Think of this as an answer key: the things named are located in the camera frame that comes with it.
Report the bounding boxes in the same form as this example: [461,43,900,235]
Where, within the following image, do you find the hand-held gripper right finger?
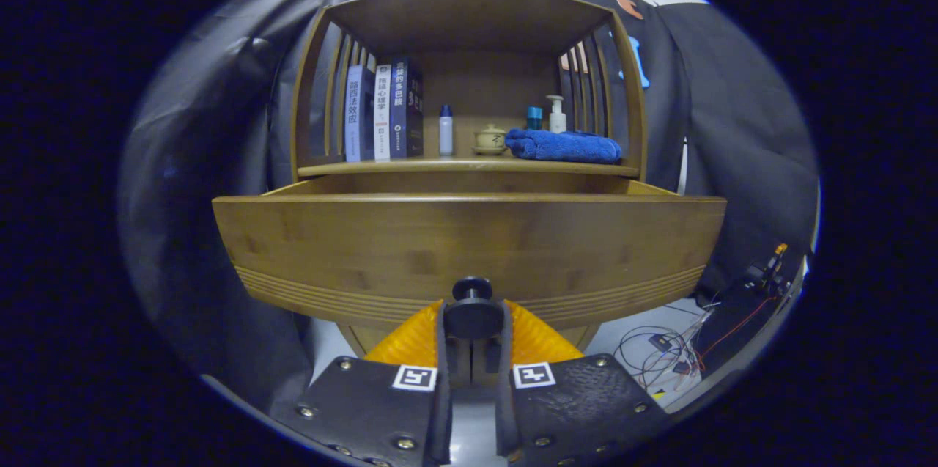
[495,298,672,467]

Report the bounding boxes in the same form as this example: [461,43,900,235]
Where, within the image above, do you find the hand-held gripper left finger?
[293,298,454,467]

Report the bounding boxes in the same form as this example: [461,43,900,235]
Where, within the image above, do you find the wooden drawer with black knob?
[211,175,728,340]

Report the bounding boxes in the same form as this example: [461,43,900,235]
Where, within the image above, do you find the wooden countertop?
[297,152,642,178]

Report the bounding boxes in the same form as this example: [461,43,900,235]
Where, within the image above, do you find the wooden cabinet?
[289,0,649,358]

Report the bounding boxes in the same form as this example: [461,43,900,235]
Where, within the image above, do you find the folded blue towel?
[504,128,623,165]

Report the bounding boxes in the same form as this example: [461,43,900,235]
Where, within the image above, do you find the beige lidded tea cup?
[472,124,508,156]

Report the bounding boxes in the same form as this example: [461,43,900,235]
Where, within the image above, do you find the white book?
[374,64,393,161]

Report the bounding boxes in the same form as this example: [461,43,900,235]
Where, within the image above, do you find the dark navy book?
[389,56,424,159]

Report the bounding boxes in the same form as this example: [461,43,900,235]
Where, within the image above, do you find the light blue-grey book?
[344,65,376,163]

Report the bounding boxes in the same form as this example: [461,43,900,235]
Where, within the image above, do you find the tangled thin cables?
[616,306,715,391]

